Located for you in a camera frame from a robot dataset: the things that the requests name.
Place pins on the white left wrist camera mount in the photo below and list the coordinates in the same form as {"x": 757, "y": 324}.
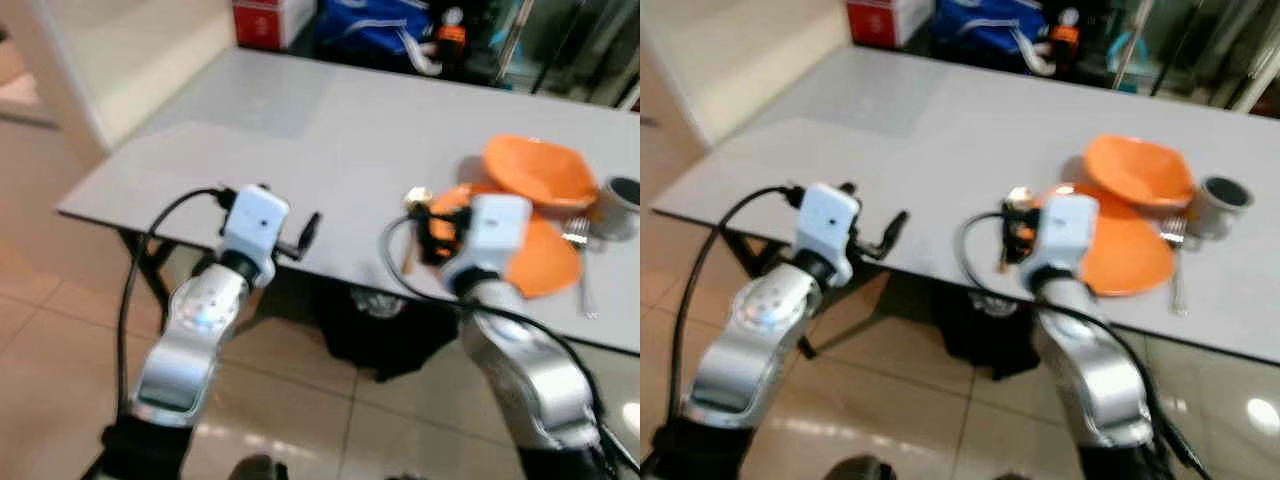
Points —
{"x": 255, "y": 225}
{"x": 830, "y": 225}

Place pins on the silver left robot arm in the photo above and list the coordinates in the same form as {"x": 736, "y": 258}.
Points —
{"x": 190, "y": 340}
{"x": 750, "y": 350}

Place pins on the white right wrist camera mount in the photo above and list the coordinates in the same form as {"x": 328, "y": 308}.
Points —
{"x": 1068, "y": 235}
{"x": 495, "y": 235}

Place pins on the black bag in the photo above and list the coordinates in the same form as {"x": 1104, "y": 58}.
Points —
{"x": 985, "y": 330}
{"x": 385, "y": 330}

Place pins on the silver fork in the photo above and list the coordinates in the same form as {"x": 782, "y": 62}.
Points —
{"x": 585, "y": 275}
{"x": 1177, "y": 270}

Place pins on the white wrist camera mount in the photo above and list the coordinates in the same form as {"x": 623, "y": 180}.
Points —
{"x": 495, "y": 235}
{"x": 1068, "y": 235}
{"x": 830, "y": 225}
{"x": 255, "y": 225}

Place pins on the orange bowl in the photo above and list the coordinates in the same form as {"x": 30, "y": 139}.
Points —
{"x": 1140, "y": 170}
{"x": 535, "y": 170}

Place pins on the orange and black bottle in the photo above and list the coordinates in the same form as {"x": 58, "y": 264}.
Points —
{"x": 452, "y": 40}
{"x": 1066, "y": 40}

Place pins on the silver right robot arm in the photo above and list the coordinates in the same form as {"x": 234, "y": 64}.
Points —
{"x": 530, "y": 380}
{"x": 1100, "y": 380}

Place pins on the dark robot foot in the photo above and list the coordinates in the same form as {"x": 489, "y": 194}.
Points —
{"x": 860, "y": 468}
{"x": 258, "y": 468}

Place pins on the orange plate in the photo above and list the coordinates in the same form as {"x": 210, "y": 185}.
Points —
{"x": 550, "y": 260}
{"x": 1135, "y": 255}

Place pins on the blue bag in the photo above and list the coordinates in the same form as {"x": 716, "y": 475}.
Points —
{"x": 375, "y": 30}
{"x": 990, "y": 30}

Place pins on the red box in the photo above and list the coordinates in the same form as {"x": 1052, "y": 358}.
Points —
{"x": 885, "y": 20}
{"x": 270, "y": 22}

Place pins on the grey cup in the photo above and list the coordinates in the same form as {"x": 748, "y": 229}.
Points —
{"x": 1218, "y": 205}
{"x": 620, "y": 210}

